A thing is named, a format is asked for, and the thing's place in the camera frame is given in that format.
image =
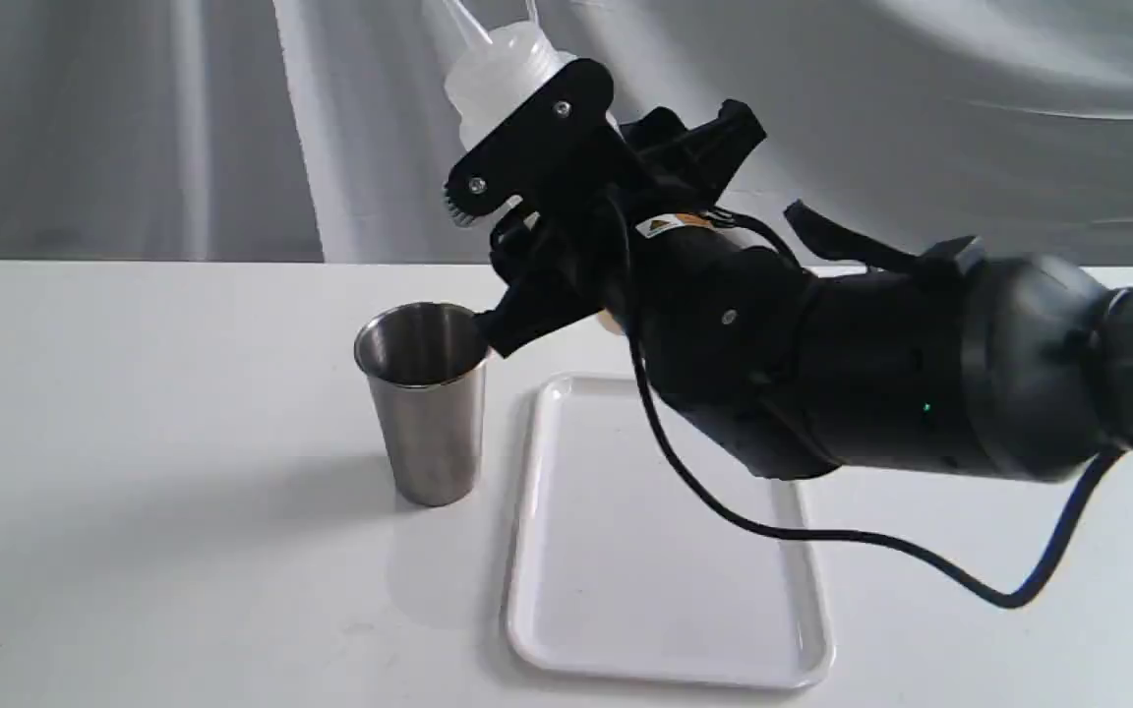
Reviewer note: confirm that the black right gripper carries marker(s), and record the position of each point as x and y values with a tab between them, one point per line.
556	162

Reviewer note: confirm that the clear plastic squeeze bottle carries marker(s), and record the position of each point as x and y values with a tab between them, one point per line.
490	70

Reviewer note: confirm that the white plastic tray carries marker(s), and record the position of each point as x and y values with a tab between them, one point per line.
619	571

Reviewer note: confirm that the grey draped backdrop cloth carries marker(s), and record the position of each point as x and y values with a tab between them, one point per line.
319	131

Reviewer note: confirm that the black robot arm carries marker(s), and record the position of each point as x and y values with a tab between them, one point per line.
946	361

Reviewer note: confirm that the stainless steel cup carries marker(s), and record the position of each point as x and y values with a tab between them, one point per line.
425	367

